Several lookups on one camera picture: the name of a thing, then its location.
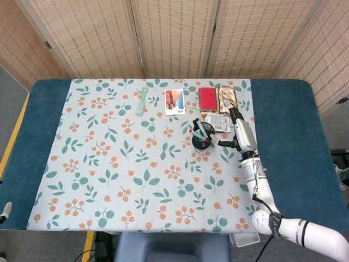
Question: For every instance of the floral leaf print tablecloth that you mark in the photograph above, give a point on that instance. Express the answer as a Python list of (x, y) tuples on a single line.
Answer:
[(122, 163)]

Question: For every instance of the woven bamboo screen panel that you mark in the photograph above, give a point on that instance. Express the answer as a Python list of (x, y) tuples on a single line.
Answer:
[(174, 41), (90, 41), (259, 41), (327, 54), (16, 54)]

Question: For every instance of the white plastic box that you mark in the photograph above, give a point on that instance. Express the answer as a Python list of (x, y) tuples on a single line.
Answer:
[(244, 241)]

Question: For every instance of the clear plastic printed packet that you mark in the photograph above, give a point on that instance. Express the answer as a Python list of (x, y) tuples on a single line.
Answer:
[(218, 122)]

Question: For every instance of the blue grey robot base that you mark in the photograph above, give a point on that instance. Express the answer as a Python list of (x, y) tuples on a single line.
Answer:
[(171, 247)]

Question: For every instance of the gold foil snack packet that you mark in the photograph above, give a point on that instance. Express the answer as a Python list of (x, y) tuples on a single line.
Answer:
[(227, 94)]

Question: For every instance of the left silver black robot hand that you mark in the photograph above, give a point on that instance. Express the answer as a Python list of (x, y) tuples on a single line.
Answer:
[(6, 210)]

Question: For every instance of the blue velvet table cover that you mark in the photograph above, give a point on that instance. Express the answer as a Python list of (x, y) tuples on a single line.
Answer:
[(294, 122)]

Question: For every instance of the black flat floor object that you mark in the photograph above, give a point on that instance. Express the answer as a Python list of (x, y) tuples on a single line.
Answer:
[(340, 151)]

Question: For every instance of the picture postcard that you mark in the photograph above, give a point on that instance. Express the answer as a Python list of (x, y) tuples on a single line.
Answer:
[(174, 102)]

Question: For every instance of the black round pen holder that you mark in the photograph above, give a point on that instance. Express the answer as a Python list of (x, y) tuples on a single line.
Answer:
[(199, 145)]

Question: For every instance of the green marker black cap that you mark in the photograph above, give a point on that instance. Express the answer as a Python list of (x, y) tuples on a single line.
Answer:
[(197, 124)]

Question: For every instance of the red flat box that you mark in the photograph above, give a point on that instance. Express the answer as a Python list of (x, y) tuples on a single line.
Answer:
[(208, 99)]

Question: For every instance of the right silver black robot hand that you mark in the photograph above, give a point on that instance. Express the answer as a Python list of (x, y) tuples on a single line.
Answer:
[(245, 135)]

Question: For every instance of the blue pen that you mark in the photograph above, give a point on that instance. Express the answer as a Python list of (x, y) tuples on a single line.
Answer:
[(191, 131)]

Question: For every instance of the green marker red cap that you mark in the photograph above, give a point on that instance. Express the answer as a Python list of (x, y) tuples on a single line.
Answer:
[(205, 136)]

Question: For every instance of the black base bracket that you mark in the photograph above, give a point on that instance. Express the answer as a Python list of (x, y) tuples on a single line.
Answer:
[(105, 245)]

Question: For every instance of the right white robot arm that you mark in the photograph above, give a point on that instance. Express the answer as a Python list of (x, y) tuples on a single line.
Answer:
[(259, 188)]

